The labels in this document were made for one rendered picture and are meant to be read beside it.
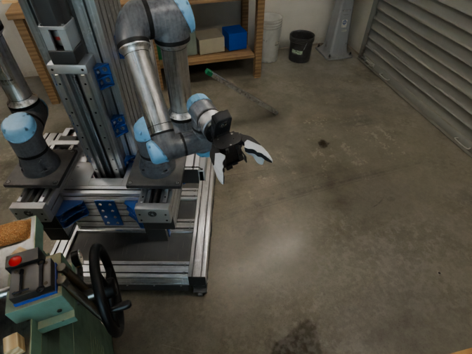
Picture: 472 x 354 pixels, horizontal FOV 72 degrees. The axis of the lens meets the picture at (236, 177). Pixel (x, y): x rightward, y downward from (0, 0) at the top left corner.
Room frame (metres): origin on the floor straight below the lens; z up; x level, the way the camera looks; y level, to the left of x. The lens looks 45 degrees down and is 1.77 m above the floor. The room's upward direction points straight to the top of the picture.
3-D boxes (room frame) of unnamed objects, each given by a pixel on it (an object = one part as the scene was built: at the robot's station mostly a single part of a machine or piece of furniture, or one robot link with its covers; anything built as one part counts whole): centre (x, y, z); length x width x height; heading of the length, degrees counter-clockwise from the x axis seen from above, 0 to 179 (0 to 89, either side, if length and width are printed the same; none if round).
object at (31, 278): (0.42, 0.54, 0.99); 0.13 x 0.11 x 0.06; 22
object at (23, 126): (1.02, 0.83, 0.98); 0.13 x 0.12 x 0.14; 14
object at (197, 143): (0.82, 0.11, 1.12); 0.11 x 0.08 x 0.11; 115
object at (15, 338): (0.27, 0.54, 0.92); 0.04 x 0.03 x 0.04; 29
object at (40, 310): (0.41, 0.54, 0.92); 0.15 x 0.13 x 0.09; 22
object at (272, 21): (3.76, -0.37, 0.24); 0.31 x 0.29 x 0.47; 105
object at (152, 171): (1.01, 0.33, 0.87); 0.15 x 0.15 x 0.10
